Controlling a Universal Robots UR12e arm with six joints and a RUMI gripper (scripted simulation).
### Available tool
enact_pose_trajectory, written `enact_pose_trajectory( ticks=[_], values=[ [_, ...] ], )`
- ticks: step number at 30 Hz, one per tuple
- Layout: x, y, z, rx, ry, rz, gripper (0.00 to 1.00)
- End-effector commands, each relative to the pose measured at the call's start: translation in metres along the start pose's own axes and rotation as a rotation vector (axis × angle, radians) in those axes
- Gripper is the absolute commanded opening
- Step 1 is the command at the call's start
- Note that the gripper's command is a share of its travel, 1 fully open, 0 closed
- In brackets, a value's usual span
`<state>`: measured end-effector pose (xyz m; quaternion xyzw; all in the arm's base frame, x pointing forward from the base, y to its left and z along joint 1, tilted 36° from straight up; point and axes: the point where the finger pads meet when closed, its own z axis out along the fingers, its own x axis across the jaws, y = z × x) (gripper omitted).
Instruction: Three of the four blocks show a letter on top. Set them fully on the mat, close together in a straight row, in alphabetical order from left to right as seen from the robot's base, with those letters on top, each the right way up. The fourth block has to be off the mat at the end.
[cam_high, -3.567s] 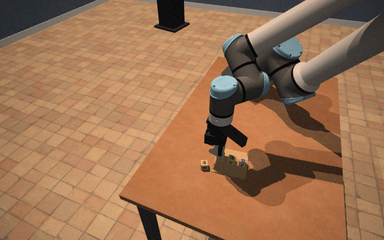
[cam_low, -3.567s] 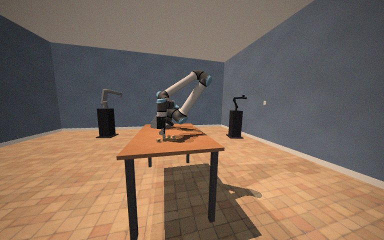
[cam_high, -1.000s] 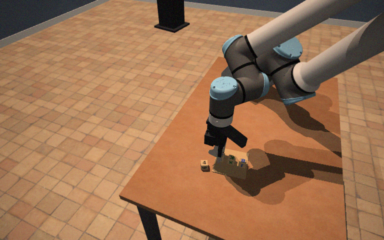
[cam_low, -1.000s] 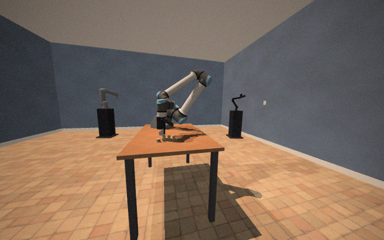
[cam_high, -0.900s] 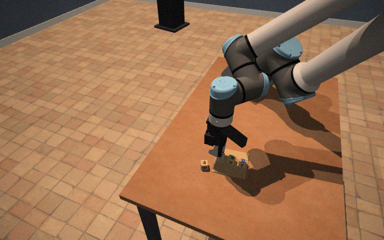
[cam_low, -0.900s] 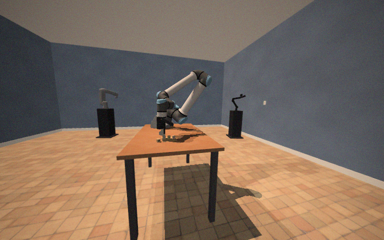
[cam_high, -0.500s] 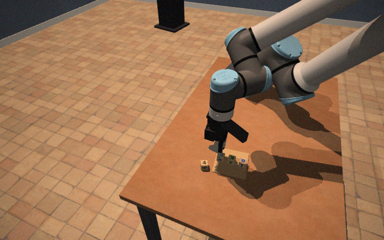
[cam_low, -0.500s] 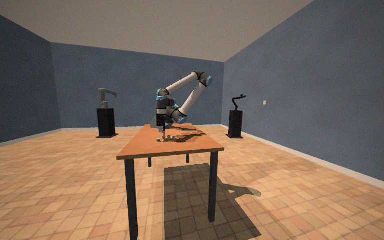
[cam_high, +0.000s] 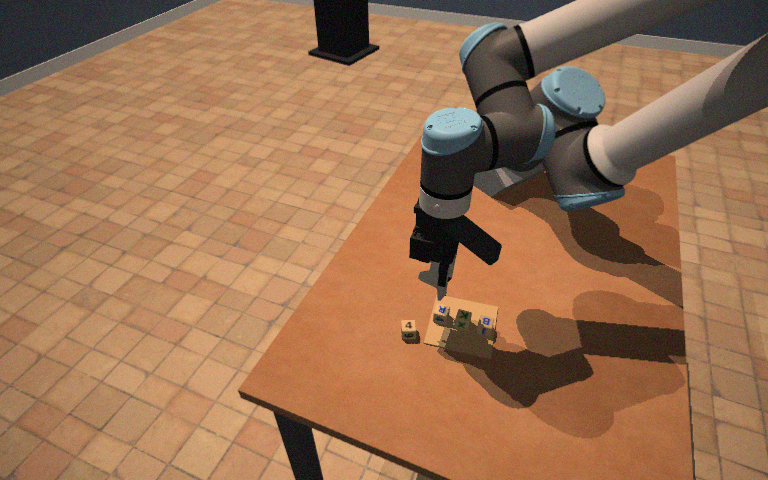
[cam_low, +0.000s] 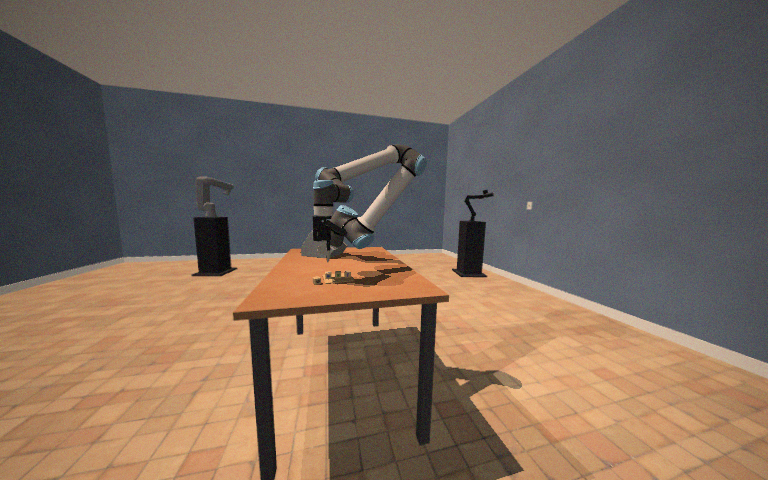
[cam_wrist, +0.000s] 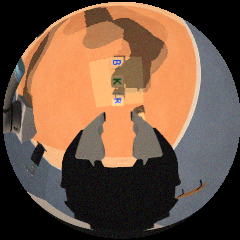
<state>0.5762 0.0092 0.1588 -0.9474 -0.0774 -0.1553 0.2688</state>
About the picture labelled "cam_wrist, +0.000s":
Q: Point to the tan block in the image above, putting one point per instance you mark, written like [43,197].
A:
[117,99]
[117,81]
[116,62]
[140,113]

